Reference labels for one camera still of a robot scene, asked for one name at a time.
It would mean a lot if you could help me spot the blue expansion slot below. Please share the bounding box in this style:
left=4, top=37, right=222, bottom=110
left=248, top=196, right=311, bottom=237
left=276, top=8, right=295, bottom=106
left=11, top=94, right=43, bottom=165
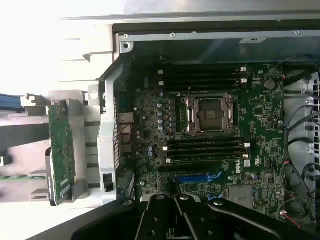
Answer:
left=176, top=172, right=222, bottom=184

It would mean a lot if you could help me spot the long black expansion slot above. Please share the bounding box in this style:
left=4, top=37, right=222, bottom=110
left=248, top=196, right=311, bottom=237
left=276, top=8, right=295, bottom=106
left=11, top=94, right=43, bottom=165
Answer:
left=158, top=164, right=210, bottom=174

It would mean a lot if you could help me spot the green motherboard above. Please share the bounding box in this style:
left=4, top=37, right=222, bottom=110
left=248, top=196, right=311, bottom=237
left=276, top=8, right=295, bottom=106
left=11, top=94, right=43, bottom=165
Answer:
left=116, top=56, right=287, bottom=222

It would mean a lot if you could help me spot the metal CPU socket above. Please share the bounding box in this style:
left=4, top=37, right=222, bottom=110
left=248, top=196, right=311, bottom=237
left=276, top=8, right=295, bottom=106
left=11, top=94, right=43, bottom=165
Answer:
left=180, top=91, right=239, bottom=138

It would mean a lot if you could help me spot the black open PC case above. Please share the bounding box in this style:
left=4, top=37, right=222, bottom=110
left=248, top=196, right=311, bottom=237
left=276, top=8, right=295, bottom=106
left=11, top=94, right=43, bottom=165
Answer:
left=59, top=22, right=320, bottom=240

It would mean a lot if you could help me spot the grey parts rack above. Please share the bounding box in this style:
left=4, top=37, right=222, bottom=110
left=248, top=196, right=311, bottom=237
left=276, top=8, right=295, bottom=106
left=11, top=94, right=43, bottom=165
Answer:
left=0, top=89, right=102, bottom=209

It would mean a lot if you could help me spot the green RAM stick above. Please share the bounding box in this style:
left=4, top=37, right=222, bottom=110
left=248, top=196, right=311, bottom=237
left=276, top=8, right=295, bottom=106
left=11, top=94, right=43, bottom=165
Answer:
left=0, top=174, right=46, bottom=183

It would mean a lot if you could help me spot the metal drive cage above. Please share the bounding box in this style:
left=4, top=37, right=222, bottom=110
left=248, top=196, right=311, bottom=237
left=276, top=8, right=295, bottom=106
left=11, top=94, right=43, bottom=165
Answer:
left=284, top=71, right=320, bottom=181

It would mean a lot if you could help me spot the red black twisted wire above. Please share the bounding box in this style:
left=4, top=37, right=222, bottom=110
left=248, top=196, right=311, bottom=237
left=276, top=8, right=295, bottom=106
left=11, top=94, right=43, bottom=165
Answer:
left=113, top=123, right=133, bottom=151

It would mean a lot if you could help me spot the hard disk blue bracket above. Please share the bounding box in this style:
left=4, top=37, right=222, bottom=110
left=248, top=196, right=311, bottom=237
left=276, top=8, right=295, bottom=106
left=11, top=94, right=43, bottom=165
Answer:
left=0, top=93, right=23, bottom=111

